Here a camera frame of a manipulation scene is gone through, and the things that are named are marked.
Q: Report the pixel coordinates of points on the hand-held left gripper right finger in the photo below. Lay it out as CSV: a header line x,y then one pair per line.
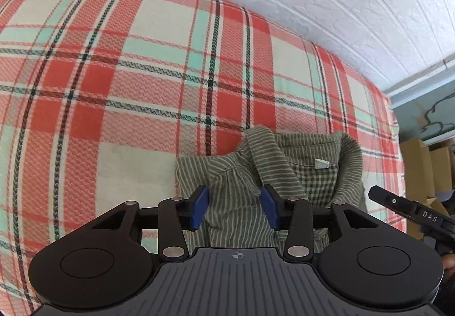
x,y
270,209

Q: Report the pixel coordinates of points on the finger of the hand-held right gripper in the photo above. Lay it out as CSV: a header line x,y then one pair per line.
x,y
391,200

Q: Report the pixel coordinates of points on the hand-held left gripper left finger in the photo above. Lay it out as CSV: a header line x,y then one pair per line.
x,y
199,207

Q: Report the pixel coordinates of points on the green white checked shirt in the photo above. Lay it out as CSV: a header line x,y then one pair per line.
x,y
284,166

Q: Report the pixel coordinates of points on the person's right hand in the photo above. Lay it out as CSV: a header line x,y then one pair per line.
x,y
449,262

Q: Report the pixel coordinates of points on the blue cartoon painted panel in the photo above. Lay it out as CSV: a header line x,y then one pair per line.
x,y
426,110

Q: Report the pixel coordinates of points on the red plaid blanket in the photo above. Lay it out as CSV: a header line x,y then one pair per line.
x,y
106,88

